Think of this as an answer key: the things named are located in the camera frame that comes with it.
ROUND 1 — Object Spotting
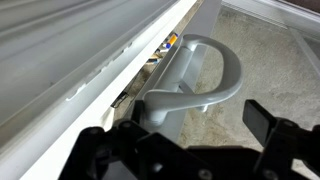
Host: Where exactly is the white door frame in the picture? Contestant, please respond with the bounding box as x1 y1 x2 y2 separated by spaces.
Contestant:
0 0 196 180

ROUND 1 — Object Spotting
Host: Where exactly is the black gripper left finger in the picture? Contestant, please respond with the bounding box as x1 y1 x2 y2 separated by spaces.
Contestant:
131 100 144 123

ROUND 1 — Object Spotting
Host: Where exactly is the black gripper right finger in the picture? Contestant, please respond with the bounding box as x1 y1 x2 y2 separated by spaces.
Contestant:
242 99 277 146

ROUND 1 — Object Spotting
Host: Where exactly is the blue yellow tool bundle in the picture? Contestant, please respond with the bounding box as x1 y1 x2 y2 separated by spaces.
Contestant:
147 32 179 64

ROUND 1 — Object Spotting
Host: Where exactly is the grey door handle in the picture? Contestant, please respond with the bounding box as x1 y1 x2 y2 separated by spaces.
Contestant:
143 34 243 126

